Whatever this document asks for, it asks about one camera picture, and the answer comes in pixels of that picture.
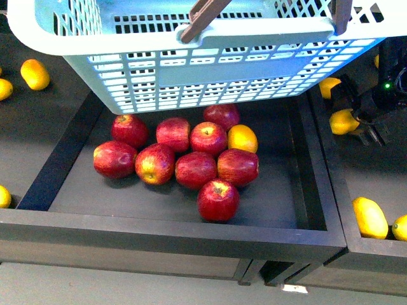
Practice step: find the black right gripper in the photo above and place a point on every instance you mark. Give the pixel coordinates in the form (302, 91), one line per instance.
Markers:
(376, 105)

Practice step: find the light blue plastic basket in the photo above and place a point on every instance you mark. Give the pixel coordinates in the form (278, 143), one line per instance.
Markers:
(130, 53)

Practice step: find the yellow lemon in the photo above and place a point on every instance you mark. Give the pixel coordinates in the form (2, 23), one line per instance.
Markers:
(342, 122)

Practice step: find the yellow mango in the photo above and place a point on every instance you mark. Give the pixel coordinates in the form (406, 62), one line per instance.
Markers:
(370, 219)

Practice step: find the black lemon bin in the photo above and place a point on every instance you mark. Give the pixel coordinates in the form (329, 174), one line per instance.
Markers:
(374, 171)

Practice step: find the lemon among apples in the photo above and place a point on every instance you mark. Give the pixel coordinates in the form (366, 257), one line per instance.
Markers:
(242, 137)

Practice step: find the red apple right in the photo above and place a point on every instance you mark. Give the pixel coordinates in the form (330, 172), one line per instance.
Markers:
(238, 167)

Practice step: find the red apple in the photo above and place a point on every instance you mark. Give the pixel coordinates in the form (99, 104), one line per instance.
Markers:
(218, 201)
(175, 133)
(225, 115)
(195, 169)
(208, 137)
(238, 167)
(155, 164)
(114, 159)

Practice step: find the red apple back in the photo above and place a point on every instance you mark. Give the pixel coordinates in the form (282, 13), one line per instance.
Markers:
(225, 115)

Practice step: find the red apple middle top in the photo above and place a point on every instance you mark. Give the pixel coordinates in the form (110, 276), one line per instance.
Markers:
(208, 137)

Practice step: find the black apple bin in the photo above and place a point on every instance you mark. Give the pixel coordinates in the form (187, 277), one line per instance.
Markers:
(71, 216)

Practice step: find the red apple front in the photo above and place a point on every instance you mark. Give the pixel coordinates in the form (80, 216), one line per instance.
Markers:
(218, 201)

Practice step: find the red apple centre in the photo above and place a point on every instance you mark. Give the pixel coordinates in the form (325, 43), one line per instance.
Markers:
(195, 169)

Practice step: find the red apple left upper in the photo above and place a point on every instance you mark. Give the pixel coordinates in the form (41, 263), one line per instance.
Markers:
(175, 133)

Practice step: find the red apple left lower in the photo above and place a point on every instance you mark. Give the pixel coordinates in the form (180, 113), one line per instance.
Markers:
(155, 164)

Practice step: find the red apple far left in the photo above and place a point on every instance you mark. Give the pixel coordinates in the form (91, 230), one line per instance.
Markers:
(114, 159)

